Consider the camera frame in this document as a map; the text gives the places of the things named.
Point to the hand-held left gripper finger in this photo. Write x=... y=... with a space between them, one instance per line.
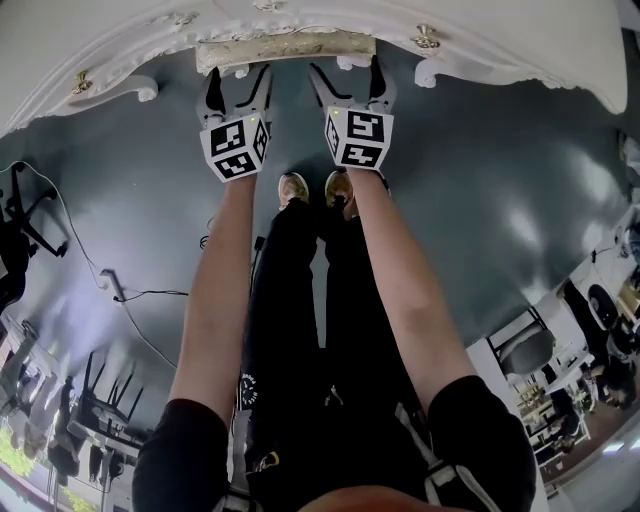
x=215 y=92
x=261 y=92

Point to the black-legged table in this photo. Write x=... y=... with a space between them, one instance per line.
x=112 y=400

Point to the white power strip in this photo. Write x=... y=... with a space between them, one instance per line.
x=111 y=280

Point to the person's black trousers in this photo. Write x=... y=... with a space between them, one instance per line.
x=290 y=310

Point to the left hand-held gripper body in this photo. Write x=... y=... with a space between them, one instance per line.
x=235 y=145

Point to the person's left tan shoe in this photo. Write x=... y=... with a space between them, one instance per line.
x=294 y=189

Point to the person's tan shoe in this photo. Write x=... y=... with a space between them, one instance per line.
x=294 y=189
x=339 y=186

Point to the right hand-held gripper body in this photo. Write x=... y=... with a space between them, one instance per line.
x=360 y=137

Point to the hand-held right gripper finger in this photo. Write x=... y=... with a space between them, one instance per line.
x=379 y=87
x=327 y=90

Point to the gold drawer knob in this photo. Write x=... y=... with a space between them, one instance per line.
x=80 y=83
x=425 y=36

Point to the white ornate dressing table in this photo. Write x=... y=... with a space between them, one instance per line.
x=100 y=30

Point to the person's left forearm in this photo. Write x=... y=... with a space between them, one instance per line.
x=220 y=280

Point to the person's right forearm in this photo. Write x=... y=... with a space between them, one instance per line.
x=385 y=280

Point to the person's black shirt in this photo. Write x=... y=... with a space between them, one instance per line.
x=190 y=460

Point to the person's right tan shoe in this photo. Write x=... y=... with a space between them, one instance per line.
x=339 y=186

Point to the black office chair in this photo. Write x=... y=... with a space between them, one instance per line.
x=20 y=235

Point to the grey seat chair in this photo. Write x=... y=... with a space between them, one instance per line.
x=527 y=347

